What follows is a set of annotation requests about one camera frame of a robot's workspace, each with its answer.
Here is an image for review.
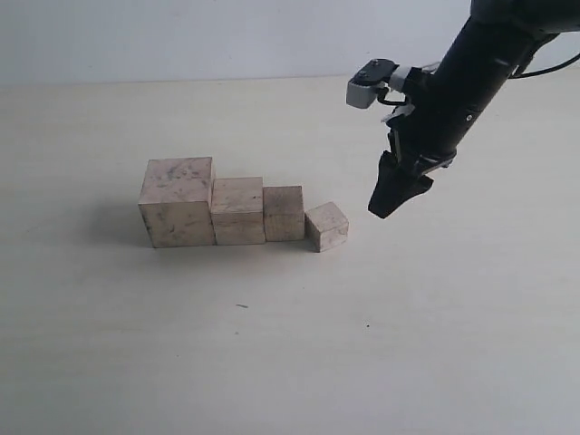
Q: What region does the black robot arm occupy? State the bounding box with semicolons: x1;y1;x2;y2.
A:
349;1;579;218

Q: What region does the third largest wooden cube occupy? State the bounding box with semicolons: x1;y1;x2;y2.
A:
263;186;305;242

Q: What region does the smallest wooden cube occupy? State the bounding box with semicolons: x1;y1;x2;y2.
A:
305;201;349;253

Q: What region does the second largest wooden cube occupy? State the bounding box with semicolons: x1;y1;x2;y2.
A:
211;177;266;246

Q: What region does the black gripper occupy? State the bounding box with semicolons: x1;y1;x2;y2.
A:
368;67;489;219

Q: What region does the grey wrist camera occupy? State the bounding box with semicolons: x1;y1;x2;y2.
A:
345;58;411;110

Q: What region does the black cable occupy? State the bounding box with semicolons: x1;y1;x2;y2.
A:
511;40;580;79

